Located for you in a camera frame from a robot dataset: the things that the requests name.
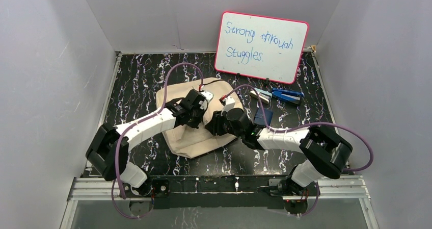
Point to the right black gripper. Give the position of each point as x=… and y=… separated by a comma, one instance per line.
x=214, y=126

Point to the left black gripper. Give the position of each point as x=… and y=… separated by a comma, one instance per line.
x=196, y=116

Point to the beige canvas backpack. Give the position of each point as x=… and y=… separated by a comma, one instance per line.
x=189, y=142

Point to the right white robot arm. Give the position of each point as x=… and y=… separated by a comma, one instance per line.
x=326, y=152

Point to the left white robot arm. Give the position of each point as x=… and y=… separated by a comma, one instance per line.
x=108, y=151

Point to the light blue white stapler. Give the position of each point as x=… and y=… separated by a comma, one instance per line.
x=264, y=96

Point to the blue black stapler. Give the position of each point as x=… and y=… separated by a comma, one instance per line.
x=287, y=96

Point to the pink framed whiteboard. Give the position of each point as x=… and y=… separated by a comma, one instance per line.
x=261, y=47

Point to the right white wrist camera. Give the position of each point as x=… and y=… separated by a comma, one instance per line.
x=228, y=103

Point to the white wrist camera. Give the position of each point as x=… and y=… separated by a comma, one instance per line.
x=228, y=103
x=207, y=94

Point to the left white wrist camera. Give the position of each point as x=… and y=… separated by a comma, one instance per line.
x=207, y=94

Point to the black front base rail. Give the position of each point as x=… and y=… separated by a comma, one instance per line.
x=229, y=191

